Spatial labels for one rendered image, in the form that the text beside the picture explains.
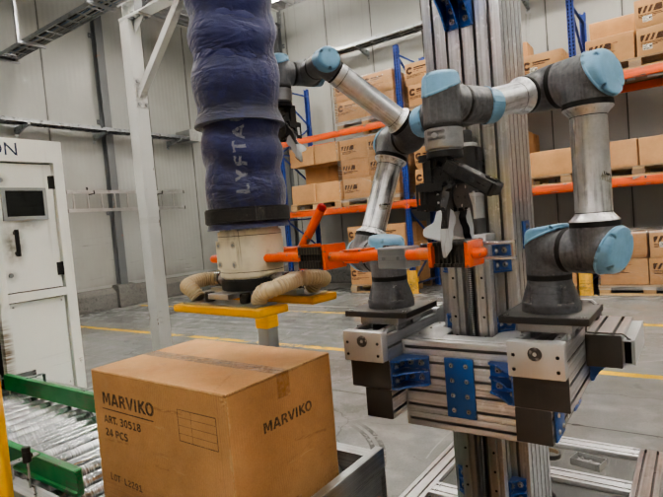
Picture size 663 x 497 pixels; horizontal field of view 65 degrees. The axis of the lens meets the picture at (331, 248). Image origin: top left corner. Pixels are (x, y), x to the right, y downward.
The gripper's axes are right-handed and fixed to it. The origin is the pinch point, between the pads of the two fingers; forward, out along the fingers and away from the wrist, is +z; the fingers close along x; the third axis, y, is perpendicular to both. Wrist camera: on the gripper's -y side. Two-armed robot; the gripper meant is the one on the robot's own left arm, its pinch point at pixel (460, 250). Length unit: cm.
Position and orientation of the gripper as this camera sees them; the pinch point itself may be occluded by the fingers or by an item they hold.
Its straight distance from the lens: 106.1
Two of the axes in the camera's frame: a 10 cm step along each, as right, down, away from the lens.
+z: 0.8, 10.0, 0.5
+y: -7.7, 0.3, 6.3
